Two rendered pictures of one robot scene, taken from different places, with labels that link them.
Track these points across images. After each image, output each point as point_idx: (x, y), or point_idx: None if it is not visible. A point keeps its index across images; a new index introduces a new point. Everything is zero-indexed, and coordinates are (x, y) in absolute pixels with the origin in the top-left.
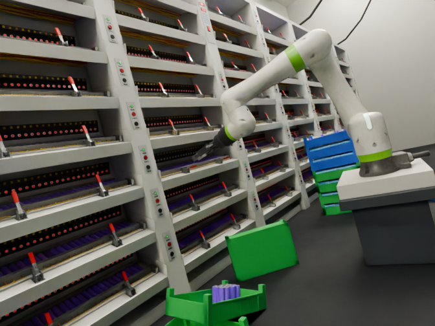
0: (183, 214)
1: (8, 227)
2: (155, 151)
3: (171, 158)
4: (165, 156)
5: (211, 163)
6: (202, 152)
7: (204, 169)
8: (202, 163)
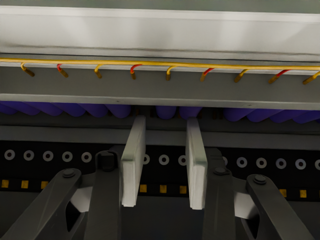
0: None
1: None
2: (302, 203)
3: (249, 158)
4: (292, 173)
5: (62, 63)
6: (305, 235)
7: (269, 14)
8: (164, 89)
